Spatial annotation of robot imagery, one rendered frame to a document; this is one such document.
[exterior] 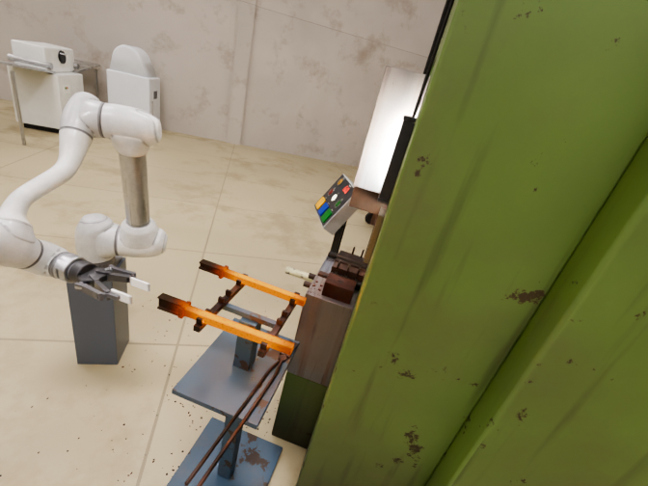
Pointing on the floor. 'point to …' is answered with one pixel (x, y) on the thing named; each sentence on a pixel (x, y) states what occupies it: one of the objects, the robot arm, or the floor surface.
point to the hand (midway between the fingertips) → (132, 290)
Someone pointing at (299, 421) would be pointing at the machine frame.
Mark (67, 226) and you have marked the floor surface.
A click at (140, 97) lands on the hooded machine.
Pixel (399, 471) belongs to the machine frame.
